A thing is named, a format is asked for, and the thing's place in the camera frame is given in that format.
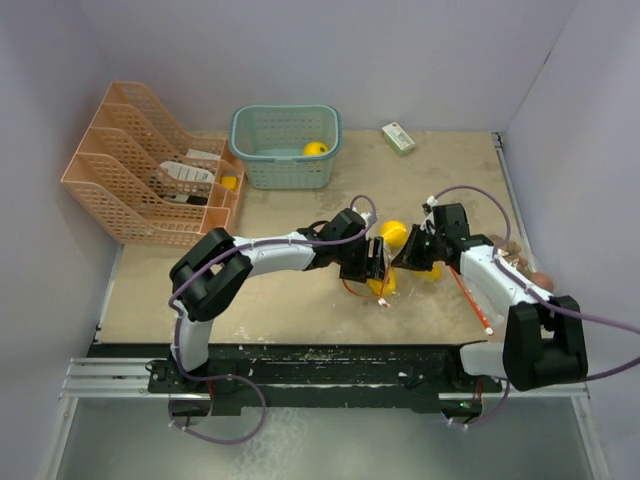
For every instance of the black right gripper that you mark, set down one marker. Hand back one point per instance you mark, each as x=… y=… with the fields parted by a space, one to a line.
x=408 y=258

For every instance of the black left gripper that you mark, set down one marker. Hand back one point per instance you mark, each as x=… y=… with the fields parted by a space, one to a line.
x=369 y=267

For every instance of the yellow fake pear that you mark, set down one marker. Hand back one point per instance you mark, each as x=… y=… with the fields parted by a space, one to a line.
x=394 y=233

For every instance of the clear zip bag red seal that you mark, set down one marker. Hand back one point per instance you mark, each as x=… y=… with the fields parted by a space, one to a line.
x=380 y=300

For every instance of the yellow fake bell pepper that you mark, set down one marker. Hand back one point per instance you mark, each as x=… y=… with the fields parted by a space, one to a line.
x=385 y=287

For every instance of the yellow fake lemon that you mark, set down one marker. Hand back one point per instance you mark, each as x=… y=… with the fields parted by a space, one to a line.
x=315 y=148

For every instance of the yellow fake fruit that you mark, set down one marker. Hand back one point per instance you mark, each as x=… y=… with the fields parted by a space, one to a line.
x=432 y=275

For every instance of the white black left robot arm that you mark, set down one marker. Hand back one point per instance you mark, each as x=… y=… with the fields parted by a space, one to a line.
x=208 y=277

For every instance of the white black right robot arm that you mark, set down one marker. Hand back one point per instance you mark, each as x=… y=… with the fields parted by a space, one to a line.
x=543 y=342

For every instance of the brown fake potato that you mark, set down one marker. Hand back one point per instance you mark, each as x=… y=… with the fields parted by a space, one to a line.
x=542 y=280

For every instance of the small white green box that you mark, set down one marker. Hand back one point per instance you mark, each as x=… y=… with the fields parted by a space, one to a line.
x=398 y=139

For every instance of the light blue plastic basket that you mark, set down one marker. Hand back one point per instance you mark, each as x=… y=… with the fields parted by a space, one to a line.
x=269 y=140

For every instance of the small yellow item in organizer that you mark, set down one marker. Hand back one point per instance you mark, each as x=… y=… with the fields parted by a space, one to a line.
x=230 y=182

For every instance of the orange mesh file organizer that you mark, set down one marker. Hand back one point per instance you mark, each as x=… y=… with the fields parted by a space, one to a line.
x=115 y=172

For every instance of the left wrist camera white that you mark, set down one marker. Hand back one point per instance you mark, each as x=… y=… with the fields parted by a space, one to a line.
x=369 y=218

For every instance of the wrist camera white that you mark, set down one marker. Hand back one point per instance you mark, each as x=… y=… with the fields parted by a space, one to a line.
x=428 y=224
x=369 y=218

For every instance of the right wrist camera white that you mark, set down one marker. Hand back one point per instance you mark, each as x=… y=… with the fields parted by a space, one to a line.
x=428 y=224

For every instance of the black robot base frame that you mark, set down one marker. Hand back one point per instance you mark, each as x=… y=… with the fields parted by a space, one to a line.
x=421 y=378

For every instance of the aluminium rail frame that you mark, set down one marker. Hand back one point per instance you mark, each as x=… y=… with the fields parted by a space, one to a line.
x=92 y=378

